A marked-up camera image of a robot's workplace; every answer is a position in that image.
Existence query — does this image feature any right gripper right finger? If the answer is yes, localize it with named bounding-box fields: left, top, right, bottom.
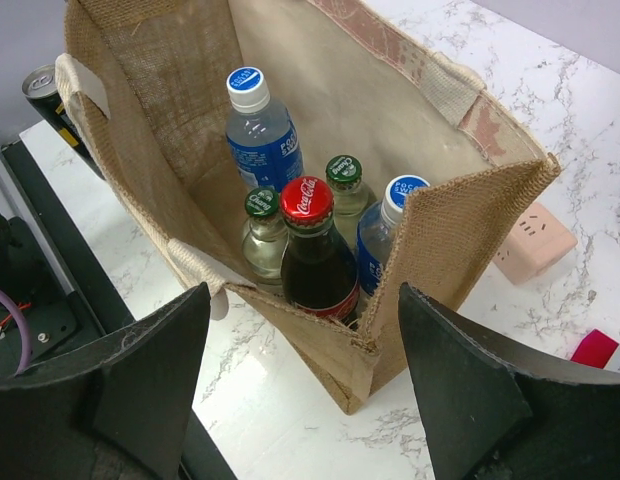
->
left=398, top=283, right=620, bottom=479

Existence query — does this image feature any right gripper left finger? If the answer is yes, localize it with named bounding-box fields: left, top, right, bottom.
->
left=0, top=284, right=210, bottom=479

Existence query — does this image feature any blue label water bottle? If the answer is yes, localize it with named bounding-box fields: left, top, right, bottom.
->
left=356, top=174, right=430, bottom=298

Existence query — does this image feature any clear soda water bottle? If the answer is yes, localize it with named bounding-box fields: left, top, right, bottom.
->
left=242, top=186, right=288, bottom=296

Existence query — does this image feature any glass cola bottle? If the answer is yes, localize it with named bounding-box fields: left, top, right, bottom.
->
left=280, top=176, right=359, bottom=330

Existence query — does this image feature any green cap glass bottle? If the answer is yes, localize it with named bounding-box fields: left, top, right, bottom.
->
left=325, top=154, right=377, bottom=250

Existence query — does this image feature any blue label plastic bottle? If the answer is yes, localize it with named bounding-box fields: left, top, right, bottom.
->
left=226, top=66, right=304, bottom=192

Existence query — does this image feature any black drink can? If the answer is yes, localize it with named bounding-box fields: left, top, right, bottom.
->
left=22, top=64, right=104, bottom=179

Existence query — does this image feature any brown canvas tote bag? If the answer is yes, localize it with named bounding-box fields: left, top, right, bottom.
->
left=56, top=1, right=561, bottom=414

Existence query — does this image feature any red clip file folder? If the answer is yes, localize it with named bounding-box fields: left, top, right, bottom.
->
left=571, top=329, right=620, bottom=373

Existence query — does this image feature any pink power adapter cube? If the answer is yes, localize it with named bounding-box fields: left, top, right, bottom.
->
left=493, top=202, right=578, bottom=285

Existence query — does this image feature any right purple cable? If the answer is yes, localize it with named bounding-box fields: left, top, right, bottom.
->
left=0, top=282, right=34, bottom=376

